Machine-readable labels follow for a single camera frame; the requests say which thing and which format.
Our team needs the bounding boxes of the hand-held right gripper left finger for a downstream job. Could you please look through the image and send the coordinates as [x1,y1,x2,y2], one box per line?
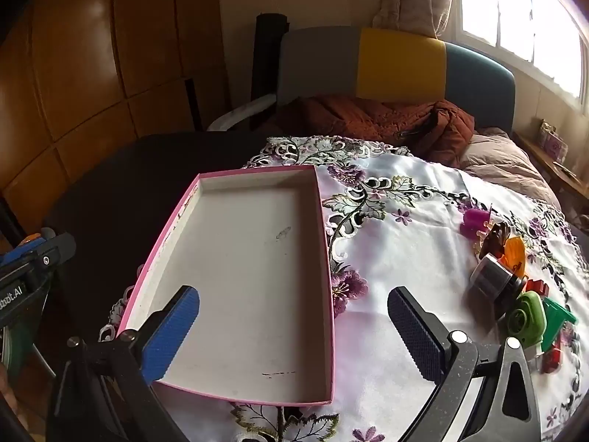
[46,285,201,442]

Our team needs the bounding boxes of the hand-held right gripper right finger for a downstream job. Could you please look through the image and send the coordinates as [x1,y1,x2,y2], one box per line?
[387,286,544,442]

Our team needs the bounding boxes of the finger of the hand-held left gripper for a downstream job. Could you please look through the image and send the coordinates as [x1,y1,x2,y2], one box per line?
[0,231,77,281]

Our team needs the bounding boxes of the pink cardboard box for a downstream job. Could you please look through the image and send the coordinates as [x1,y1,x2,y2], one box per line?
[115,166,334,408]

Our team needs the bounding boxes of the magenta plastic toy cup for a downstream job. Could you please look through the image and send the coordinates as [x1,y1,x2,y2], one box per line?
[461,208,492,240]

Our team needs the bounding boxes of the silver and black cylinder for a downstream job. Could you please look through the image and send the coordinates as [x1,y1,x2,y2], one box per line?
[469,254,528,320]

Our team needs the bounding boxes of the white floral embroidered tablecloth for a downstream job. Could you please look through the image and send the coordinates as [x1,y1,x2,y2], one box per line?
[99,136,589,442]

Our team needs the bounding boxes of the light green round toy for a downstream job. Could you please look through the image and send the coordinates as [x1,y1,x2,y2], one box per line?
[506,291,547,348]

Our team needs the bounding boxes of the brown hair clip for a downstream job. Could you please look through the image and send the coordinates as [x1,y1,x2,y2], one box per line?
[476,222,511,259]

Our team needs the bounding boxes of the orange plastic toy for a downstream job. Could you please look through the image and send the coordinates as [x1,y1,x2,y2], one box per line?
[499,236,526,279]

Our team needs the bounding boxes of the red translucent plastic piece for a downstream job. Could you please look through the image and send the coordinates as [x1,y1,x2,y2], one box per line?
[539,343,564,373]

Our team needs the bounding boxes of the teal green plastic toy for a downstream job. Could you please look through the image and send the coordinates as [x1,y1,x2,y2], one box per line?
[540,297,579,353]

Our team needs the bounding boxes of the wooden wardrobe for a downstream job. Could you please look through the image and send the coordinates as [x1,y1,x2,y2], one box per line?
[0,0,231,240]

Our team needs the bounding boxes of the pink duvet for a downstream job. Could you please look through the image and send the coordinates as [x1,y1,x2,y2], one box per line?
[460,129,562,208]

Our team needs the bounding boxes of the wooden shelf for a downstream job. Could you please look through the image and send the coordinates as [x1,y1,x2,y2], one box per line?
[513,131,589,203]

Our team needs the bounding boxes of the brown quilted jacket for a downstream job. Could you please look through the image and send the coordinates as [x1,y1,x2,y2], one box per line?
[258,94,476,166]

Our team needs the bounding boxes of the white curved armrest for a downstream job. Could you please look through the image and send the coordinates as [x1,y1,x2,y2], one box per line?
[206,93,278,132]

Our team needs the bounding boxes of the grey yellow teal headboard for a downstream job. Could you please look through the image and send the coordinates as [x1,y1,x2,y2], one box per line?
[276,27,515,130]

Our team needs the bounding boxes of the window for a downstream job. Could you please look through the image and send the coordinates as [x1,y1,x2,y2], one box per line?
[455,0,589,102]

